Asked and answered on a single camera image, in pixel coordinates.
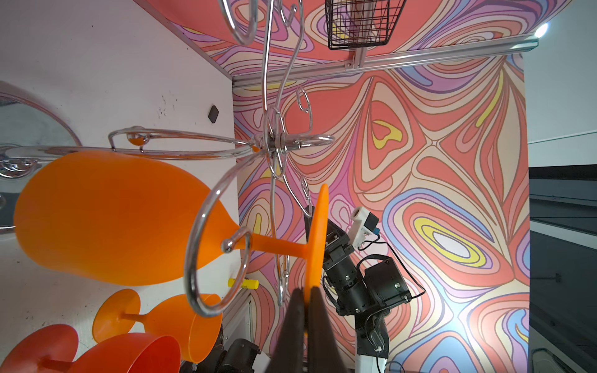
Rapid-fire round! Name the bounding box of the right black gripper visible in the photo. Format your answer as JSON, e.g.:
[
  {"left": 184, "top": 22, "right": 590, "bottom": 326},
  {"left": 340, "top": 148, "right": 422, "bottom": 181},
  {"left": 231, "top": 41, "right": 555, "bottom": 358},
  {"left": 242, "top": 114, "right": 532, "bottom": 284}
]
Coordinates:
[{"left": 323, "top": 219, "right": 359, "bottom": 298}]

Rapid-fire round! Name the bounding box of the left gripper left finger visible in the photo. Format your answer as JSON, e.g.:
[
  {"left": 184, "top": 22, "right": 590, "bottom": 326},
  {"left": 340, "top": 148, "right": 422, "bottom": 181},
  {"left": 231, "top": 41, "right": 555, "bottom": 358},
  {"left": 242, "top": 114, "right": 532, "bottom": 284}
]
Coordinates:
[{"left": 266, "top": 288, "right": 306, "bottom": 373}]

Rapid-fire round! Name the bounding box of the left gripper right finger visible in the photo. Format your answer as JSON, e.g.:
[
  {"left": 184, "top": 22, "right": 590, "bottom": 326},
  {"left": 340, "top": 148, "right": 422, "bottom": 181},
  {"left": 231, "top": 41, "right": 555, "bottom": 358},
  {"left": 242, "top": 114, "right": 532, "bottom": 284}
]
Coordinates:
[{"left": 309, "top": 288, "right": 348, "bottom": 373}]

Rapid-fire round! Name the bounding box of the orange wine glass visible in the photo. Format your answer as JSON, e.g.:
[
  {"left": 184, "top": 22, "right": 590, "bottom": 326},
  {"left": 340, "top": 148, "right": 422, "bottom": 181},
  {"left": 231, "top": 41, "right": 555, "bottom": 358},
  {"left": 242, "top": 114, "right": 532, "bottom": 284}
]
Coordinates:
[
  {"left": 14, "top": 151, "right": 329, "bottom": 318},
  {"left": 92, "top": 289, "right": 222, "bottom": 363}
]

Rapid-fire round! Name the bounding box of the red plastic wine glass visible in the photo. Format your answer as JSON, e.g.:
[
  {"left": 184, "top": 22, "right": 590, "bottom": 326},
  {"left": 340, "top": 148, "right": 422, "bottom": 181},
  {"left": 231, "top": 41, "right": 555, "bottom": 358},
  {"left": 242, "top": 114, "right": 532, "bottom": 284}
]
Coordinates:
[{"left": 1, "top": 324, "right": 181, "bottom": 372}]

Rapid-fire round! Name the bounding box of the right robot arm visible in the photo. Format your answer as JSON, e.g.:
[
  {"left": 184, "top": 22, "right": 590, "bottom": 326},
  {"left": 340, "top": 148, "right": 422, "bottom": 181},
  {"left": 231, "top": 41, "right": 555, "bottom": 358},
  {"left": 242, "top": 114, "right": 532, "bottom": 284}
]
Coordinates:
[{"left": 322, "top": 207, "right": 426, "bottom": 372}]

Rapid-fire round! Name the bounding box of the yellow glue stick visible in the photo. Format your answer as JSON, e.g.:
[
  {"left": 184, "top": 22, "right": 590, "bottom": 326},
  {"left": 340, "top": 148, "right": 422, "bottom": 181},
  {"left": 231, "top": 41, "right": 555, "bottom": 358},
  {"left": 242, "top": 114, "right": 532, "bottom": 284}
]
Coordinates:
[{"left": 228, "top": 278, "right": 260, "bottom": 290}]

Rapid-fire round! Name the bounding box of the small black square object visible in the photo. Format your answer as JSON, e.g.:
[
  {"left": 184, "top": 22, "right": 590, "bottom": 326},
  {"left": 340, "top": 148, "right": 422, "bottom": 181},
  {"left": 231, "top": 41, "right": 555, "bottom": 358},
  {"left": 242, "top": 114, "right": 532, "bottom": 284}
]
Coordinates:
[{"left": 208, "top": 105, "right": 220, "bottom": 124}]

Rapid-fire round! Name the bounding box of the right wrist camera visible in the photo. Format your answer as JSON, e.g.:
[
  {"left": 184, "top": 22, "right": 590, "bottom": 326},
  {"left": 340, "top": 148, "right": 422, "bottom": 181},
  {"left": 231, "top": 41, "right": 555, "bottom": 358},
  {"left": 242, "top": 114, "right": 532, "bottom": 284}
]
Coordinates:
[{"left": 348, "top": 207, "right": 379, "bottom": 250}]

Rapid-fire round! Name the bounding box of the black wire basket back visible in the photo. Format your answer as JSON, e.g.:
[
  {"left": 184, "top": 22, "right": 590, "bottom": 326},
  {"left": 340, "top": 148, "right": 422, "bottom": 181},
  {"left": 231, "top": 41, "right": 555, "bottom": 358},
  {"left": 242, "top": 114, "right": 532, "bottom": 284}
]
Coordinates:
[{"left": 324, "top": 0, "right": 407, "bottom": 50}]

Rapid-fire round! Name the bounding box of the chrome wire glass rack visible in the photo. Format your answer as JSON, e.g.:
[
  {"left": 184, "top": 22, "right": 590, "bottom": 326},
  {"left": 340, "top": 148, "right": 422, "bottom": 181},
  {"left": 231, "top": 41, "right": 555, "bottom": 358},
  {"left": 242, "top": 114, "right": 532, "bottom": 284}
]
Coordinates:
[{"left": 0, "top": 0, "right": 337, "bottom": 319}]

